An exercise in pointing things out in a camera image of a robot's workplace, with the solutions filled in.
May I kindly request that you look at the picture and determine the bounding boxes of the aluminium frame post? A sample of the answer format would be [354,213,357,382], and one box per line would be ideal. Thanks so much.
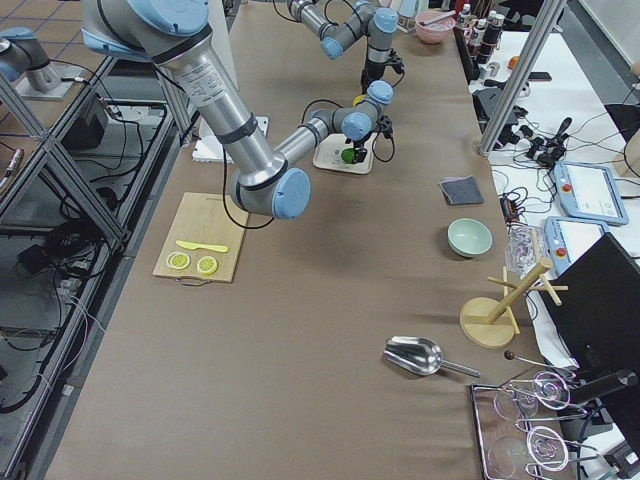
[478,0,567,157]

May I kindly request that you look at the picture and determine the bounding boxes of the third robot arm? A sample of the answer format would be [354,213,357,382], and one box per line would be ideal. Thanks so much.
[1,27,71,101]

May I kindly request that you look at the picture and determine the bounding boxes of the yellow plastic knife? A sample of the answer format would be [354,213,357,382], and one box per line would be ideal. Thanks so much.
[175,240,229,253]

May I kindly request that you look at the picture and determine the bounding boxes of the wooden cutting board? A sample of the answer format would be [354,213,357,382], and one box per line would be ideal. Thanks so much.
[153,192,249,285]

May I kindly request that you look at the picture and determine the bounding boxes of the black monitor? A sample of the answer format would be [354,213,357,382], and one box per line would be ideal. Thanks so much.
[537,232,640,391]

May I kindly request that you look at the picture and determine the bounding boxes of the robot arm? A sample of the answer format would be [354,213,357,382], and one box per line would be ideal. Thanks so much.
[287,1,404,94]
[82,1,398,219]

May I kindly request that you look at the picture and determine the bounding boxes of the green lime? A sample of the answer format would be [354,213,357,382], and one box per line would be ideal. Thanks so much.
[341,148,355,164]

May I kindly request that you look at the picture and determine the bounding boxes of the white rabbit tray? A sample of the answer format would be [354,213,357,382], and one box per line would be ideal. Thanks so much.
[313,134,373,175]

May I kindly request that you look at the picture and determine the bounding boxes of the pale green bowl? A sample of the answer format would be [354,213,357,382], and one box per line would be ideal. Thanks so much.
[447,218,493,258]

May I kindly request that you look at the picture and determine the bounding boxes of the glass rack with glasses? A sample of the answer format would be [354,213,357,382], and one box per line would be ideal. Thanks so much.
[467,367,640,480]

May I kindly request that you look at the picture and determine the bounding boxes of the yellow lemon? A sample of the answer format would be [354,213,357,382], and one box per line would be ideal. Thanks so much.
[352,94,365,107]

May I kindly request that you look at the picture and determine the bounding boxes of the grey folded cloth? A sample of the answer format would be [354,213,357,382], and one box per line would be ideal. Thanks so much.
[439,176,484,206]

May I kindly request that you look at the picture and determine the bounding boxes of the wooden mug tree stand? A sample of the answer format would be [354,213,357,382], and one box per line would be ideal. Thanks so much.
[459,258,569,349]

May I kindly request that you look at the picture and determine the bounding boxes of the pink ribbed bowl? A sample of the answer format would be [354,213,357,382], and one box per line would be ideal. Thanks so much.
[415,11,456,44]

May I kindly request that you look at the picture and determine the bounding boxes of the lemon slice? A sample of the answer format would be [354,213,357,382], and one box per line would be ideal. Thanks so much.
[196,255,219,276]
[165,251,191,270]

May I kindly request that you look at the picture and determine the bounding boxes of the metal scoop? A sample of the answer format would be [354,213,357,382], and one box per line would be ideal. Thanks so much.
[384,336,482,378]

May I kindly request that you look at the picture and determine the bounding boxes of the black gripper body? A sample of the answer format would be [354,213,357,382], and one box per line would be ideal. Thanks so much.
[360,59,389,94]
[349,132,372,164]

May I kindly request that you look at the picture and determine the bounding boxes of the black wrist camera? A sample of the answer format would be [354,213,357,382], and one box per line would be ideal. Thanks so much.
[377,115,393,139]
[387,50,405,75]

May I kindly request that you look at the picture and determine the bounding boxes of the teach pendant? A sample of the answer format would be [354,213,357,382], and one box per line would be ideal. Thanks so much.
[544,216,609,276]
[553,161,629,226]

